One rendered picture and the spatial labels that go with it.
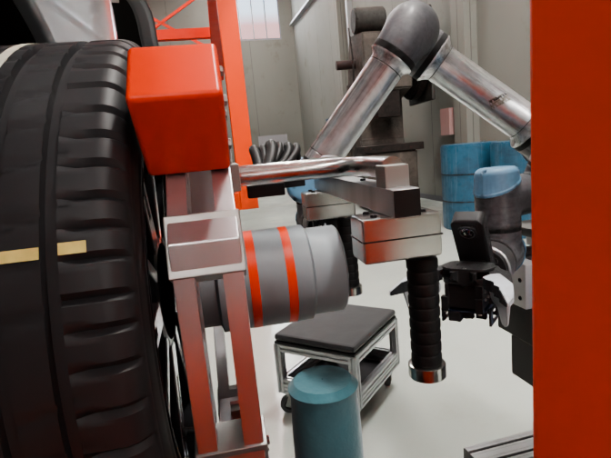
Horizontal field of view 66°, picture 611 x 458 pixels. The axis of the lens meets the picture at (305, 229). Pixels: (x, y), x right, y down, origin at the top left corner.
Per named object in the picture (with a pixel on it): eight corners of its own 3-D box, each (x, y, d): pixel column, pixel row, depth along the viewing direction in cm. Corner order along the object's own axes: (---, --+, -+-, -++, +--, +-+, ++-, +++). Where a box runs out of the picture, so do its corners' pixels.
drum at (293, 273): (204, 316, 75) (192, 230, 72) (333, 297, 78) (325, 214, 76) (199, 353, 61) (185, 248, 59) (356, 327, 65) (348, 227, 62)
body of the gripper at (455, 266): (493, 329, 64) (511, 301, 74) (490, 268, 63) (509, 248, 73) (437, 322, 69) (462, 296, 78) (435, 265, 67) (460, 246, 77)
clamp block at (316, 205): (302, 217, 88) (300, 190, 87) (349, 212, 90) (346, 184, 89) (307, 222, 83) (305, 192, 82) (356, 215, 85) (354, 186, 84)
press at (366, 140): (460, 208, 637) (452, -20, 586) (370, 221, 609) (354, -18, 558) (410, 199, 782) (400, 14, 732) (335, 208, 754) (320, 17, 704)
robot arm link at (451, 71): (575, 184, 103) (371, 40, 101) (545, 178, 117) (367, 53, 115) (612, 137, 100) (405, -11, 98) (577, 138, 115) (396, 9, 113)
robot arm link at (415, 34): (462, 8, 88) (315, 218, 98) (449, 23, 99) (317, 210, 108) (412, -28, 88) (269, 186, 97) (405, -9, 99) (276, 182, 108)
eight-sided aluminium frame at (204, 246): (220, 374, 98) (185, 109, 89) (252, 369, 99) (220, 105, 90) (220, 633, 45) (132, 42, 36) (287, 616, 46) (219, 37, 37)
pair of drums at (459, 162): (488, 217, 556) (486, 139, 540) (574, 233, 440) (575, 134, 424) (432, 225, 536) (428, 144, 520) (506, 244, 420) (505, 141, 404)
